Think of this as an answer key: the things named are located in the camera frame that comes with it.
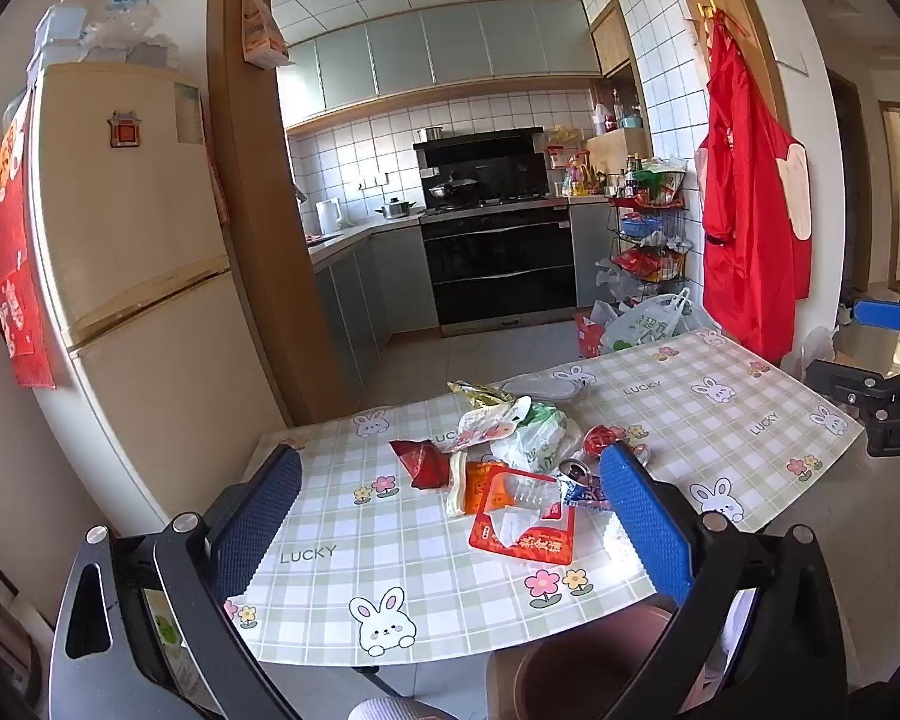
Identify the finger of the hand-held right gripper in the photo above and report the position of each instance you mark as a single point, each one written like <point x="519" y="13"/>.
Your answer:
<point x="844" y="379"/>
<point x="889" y="313"/>

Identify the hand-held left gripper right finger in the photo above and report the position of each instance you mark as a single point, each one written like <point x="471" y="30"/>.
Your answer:
<point x="645" y="517"/>

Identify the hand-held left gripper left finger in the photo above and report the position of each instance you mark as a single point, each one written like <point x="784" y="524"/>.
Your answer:
<point x="255" y="517"/>

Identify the crushed silver top can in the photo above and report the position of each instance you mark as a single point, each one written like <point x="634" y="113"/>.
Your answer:
<point x="577" y="469"/>

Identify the red tissue packet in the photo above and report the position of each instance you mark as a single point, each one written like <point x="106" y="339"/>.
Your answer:
<point x="532" y="536"/>

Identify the orange snack packet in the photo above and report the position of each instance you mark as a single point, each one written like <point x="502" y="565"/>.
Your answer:
<point x="487" y="487"/>

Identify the red foil wrapper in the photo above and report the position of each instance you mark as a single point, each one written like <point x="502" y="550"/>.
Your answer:
<point x="420" y="463"/>

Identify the white green plastic bag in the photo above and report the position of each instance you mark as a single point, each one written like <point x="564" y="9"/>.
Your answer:
<point x="544" y="439"/>

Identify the checked rabbit print tablecloth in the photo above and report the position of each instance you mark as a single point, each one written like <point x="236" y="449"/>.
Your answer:
<point x="390" y="562"/>

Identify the grey folded plastic bag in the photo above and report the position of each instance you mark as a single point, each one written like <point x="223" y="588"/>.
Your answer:
<point x="544" y="388"/>

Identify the red apron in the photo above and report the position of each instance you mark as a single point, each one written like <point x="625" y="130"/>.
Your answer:
<point x="750" y="225"/>

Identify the white printed snack bag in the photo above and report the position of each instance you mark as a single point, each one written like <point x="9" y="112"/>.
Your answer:
<point x="487" y="424"/>

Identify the red cardboard box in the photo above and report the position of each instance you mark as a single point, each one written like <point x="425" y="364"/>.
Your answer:
<point x="589" y="337"/>

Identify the white green printed shopping bag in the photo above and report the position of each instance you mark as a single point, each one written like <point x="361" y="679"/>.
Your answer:
<point x="641" y="326"/>

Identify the gold foil wrapper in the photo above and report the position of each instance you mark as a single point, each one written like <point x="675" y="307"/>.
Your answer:
<point x="472" y="392"/>

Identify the grey lower cabinets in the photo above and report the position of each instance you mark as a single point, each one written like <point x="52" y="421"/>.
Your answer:
<point x="375" y="277"/>

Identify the grey cabinets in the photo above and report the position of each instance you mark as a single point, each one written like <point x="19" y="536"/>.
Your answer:
<point x="375" y="277"/>
<point x="450" y="45"/>

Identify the narrow grey lower cabinet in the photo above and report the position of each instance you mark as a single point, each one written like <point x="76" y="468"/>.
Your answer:
<point x="591" y="247"/>

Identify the black stove oven unit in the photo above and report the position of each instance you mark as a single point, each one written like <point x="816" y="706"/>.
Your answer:
<point x="499" y="262"/>

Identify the white kettle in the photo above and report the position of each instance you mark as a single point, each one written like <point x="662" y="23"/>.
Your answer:
<point x="328" y="216"/>

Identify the red printed cloth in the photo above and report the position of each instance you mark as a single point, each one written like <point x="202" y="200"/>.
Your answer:
<point x="15" y="300"/>

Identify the group of condiment bottles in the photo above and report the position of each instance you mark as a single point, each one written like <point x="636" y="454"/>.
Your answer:
<point x="577" y="180"/>

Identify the beige refrigerator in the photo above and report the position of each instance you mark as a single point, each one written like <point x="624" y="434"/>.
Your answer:
<point x="142" y="202"/>

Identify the steel pot with lid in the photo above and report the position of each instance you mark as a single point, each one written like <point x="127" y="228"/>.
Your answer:
<point x="396" y="208"/>

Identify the black wok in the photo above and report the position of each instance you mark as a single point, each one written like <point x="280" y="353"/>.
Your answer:
<point x="450" y="191"/>

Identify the black range hood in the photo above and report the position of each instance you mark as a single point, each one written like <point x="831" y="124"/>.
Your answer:
<point x="480" y="157"/>

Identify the red fridge magnet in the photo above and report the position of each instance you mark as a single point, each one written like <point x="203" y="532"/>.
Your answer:
<point x="126" y="130"/>

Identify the paper sticker on refrigerator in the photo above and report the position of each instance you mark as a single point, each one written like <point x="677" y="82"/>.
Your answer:
<point x="190" y="112"/>

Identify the small steel pot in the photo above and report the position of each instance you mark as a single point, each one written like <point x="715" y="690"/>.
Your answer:
<point x="431" y="133"/>

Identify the hanging orange snack bag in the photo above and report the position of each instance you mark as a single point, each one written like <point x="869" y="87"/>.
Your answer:
<point x="262" y="30"/>

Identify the clear plastic bags pile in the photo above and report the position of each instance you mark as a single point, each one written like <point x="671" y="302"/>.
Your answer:
<point x="131" y="26"/>

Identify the grey upper cabinets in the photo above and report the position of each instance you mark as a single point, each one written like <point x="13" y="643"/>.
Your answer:
<point x="450" y="45"/>

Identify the light blue storage box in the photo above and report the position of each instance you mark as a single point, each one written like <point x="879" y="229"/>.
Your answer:
<point x="60" y="34"/>

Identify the wooden wall shelf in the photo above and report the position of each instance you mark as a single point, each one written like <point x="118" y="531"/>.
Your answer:
<point x="619" y="142"/>

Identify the yellow wall hook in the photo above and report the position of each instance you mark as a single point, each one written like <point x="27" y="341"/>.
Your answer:
<point x="707" y="9"/>

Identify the wall socket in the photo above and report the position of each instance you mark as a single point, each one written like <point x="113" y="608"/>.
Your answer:
<point x="373" y="180"/>

